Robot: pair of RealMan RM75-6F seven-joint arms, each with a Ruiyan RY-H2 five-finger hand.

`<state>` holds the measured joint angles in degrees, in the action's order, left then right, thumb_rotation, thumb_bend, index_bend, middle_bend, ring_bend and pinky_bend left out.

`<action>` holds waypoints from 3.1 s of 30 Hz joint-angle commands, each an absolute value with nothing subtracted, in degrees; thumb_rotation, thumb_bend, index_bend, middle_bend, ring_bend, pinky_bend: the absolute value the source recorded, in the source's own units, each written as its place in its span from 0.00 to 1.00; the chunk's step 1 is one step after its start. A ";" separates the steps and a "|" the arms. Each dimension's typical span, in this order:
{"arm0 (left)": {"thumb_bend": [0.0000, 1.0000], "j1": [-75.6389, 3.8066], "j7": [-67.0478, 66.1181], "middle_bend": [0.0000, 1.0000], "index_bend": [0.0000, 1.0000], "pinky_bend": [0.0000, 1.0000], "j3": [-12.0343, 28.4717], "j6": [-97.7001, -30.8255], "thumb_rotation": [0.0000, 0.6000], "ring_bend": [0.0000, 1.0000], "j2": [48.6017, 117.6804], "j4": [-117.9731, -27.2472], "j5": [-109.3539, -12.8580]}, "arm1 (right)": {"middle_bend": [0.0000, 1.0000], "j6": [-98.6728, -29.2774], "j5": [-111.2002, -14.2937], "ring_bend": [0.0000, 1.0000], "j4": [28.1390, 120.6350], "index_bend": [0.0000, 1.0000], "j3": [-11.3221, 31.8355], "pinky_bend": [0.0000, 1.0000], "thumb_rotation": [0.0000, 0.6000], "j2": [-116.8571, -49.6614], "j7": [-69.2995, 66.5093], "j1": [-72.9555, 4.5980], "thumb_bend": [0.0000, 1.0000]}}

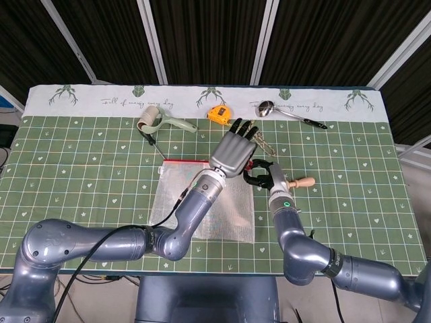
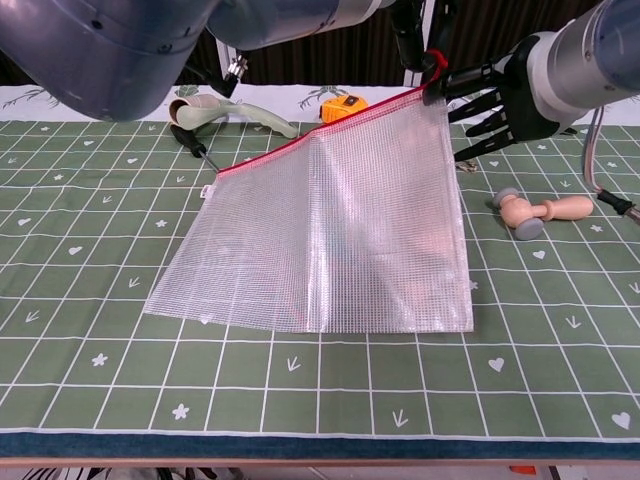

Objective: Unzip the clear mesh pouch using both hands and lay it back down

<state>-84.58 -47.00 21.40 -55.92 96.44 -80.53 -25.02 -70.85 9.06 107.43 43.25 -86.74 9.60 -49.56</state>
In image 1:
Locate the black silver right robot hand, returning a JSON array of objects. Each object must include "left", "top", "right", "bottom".
[{"left": 242, "top": 158, "right": 292, "bottom": 199}]

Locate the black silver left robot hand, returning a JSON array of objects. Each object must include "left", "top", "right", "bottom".
[{"left": 208, "top": 117, "right": 260, "bottom": 178}]

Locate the clear zipper mesh pouch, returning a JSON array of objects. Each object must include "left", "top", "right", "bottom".
[{"left": 147, "top": 157, "right": 255, "bottom": 244}]

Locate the green grid tablecloth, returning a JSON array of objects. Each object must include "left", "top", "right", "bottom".
[{"left": 0, "top": 83, "right": 431, "bottom": 277}]

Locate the small wooden mallet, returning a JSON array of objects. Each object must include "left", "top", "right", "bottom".
[{"left": 287, "top": 177, "right": 317, "bottom": 190}]

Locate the yellow tape measure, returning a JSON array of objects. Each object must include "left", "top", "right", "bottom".
[{"left": 205, "top": 104, "right": 234, "bottom": 124}]

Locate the pale green lint roller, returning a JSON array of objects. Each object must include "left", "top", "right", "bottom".
[{"left": 136, "top": 106, "right": 199, "bottom": 135}]

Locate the blue-grey robot torso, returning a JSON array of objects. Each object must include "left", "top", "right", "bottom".
[{"left": 134, "top": 275, "right": 280, "bottom": 323}]

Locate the metal chain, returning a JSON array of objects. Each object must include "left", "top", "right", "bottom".
[{"left": 228, "top": 119, "right": 279, "bottom": 158}]

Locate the metal spoon black handle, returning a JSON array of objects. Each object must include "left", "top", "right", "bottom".
[{"left": 255, "top": 100, "right": 329, "bottom": 131}]

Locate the black handled screwdriver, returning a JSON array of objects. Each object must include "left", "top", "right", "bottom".
[{"left": 140, "top": 130, "right": 168, "bottom": 162}]

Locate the aluminium partition post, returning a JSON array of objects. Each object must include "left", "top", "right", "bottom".
[
  {"left": 40, "top": 0, "right": 99, "bottom": 85},
  {"left": 366, "top": 9, "right": 431, "bottom": 91},
  {"left": 136, "top": 0, "right": 168, "bottom": 85},
  {"left": 395, "top": 137, "right": 431, "bottom": 166},
  {"left": 248, "top": 0, "right": 280, "bottom": 85},
  {"left": 0, "top": 84, "right": 26, "bottom": 114}
]

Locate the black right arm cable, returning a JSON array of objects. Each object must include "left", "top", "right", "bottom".
[{"left": 331, "top": 279, "right": 341, "bottom": 323}]

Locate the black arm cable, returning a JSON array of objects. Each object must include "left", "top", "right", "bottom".
[
  {"left": 331, "top": 279, "right": 341, "bottom": 323},
  {"left": 55, "top": 189, "right": 189, "bottom": 323}
]

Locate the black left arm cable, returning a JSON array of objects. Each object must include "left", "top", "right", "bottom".
[{"left": 55, "top": 189, "right": 189, "bottom": 323}]

